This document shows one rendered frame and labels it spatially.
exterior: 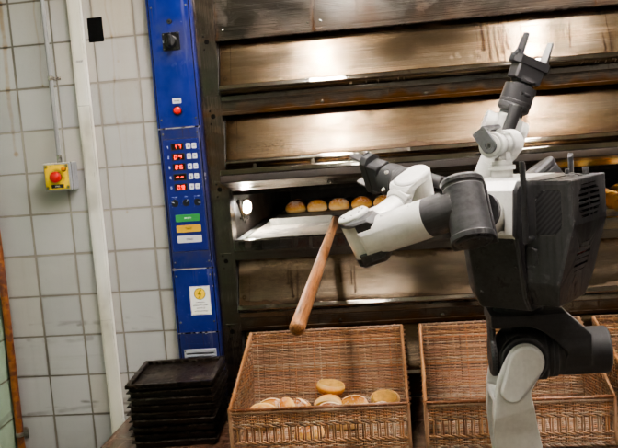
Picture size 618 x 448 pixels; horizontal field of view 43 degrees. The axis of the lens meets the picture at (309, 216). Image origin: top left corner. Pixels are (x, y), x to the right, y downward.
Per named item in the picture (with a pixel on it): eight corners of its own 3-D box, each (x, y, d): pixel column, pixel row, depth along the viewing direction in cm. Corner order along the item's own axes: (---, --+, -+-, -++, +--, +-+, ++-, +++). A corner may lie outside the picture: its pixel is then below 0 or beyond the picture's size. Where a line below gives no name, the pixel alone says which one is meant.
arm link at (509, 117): (528, 107, 223) (513, 144, 224) (491, 94, 224) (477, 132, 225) (537, 104, 212) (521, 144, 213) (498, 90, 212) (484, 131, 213)
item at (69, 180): (53, 190, 291) (50, 163, 290) (79, 189, 290) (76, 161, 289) (44, 191, 284) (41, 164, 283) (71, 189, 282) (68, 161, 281)
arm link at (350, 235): (395, 228, 204) (345, 266, 194) (378, 192, 202) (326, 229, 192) (424, 224, 195) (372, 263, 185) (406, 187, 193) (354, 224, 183)
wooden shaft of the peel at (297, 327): (305, 337, 147) (303, 321, 146) (289, 338, 147) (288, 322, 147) (339, 223, 316) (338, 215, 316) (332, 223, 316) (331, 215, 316)
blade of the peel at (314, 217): (404, 216, 323) (404, 210, 322) (270, 225, 327) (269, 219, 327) (401, 207, 358) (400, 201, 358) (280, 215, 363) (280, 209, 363)
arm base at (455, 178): (465, 259, 179) (510, 244, 173) (436, 248, 169) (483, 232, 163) (452, 198, 185) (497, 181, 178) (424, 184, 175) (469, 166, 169)
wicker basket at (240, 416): (254, 405, 289) (247, 330, 286) (409, 397, 284) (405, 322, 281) (228, 460, 241) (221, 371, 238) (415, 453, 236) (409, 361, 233)
